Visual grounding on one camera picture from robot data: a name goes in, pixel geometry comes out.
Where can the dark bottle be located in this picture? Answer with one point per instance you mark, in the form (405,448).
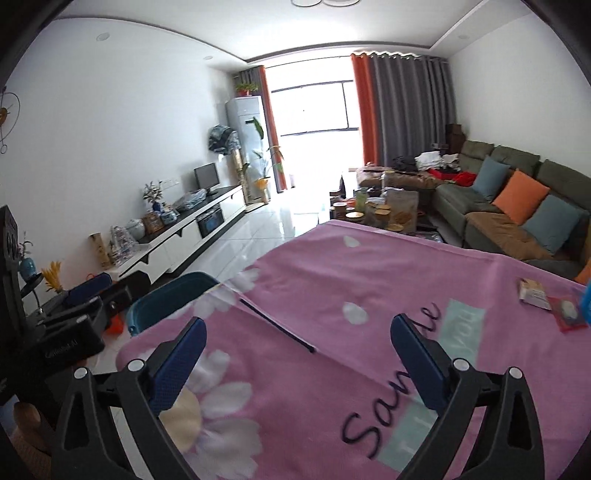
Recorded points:
(341,184)

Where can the black monitor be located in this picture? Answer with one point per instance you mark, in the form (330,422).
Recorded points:
(207,177)

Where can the brown biscuit wrapper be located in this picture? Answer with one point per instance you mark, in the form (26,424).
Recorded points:
(533,290)

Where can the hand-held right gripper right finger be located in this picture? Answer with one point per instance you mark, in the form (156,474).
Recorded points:
(415,360)

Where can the brown corner cabinet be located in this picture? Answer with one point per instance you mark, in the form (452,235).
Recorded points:
(455,136)

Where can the cloth covered standing fan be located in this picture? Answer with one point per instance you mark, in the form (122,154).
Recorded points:
(224,138)

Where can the blue paper cup white lid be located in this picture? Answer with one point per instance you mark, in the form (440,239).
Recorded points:
(587,302)

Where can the white clothes pile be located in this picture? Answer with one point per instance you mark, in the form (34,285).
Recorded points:
(431,159)

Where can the orange curtain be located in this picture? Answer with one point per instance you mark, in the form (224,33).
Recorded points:
(364,110)
(272,138)

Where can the window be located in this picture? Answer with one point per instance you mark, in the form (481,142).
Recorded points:
(314,110)

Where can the red snack wrapper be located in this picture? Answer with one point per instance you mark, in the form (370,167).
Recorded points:
(565,314)

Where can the vase with flowers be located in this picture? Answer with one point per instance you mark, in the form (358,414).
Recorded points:
(153,196)

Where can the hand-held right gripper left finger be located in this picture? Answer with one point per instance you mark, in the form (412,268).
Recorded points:
(178,364)

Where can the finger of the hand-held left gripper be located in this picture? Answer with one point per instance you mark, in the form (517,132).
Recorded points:
(87,286)
(129,290)

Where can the dark coffee table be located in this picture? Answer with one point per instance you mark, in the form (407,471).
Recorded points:
(427,225)

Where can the gold cylinder box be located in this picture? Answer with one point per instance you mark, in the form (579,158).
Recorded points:
(99,250)

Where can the blue cushion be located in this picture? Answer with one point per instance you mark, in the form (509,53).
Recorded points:
(551,221)
(490,177)

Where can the orange cushion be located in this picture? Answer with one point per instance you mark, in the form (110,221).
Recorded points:
(524,196)
(585,278)

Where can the teal trash bin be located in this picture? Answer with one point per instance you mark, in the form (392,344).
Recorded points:
(166,300)

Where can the pink printed blanket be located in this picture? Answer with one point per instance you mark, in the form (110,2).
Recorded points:
(346,300)

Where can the grey curtain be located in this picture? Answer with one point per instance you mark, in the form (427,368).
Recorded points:
(247,78)
(415,106)

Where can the small potted plant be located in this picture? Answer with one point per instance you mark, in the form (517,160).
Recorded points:
(247,88)

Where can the red cloth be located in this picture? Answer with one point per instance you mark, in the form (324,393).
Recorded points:
(455,177)

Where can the yellow dried flowers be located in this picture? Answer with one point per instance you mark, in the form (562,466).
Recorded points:
(51,274)

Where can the clear plastic bag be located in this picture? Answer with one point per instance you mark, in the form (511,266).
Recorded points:
(189,201)

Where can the tall green floor plant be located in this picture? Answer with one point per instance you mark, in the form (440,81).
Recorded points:
(263,157)

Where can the green brown sofa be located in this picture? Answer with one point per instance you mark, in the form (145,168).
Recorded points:
(494,230)

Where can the blue white porcelain jar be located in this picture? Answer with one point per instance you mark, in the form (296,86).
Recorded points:
(168,216)

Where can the brown woven basket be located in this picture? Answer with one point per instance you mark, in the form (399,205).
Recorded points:
(27,427)

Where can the blue vase with plant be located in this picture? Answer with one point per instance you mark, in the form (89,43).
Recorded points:
(27,266)

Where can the black clothes pile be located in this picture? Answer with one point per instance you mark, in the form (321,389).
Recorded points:
(404,164)

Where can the white standing air conditioner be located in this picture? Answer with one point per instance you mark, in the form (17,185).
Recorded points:
(242,134)

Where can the white black tv cabinet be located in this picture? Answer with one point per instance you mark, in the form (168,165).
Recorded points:
(184,230)

